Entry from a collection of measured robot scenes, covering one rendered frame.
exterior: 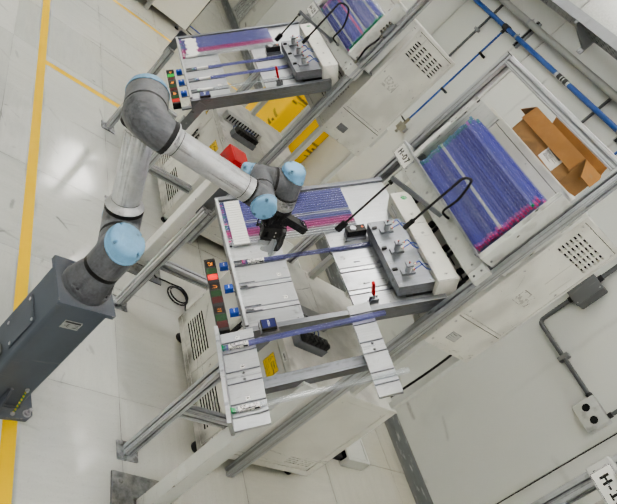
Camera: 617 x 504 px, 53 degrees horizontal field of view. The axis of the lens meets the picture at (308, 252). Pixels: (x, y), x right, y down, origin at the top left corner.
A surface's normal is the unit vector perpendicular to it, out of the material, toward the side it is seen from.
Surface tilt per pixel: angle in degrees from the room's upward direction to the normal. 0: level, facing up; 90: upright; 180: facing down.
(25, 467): 0
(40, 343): 90
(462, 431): 90
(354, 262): 43
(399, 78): 90
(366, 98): 90
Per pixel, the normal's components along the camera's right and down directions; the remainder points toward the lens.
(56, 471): 0.69, -0.62
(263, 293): 0.05, -0.72
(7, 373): 0.33, 0.72
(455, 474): -0.68, -0.38
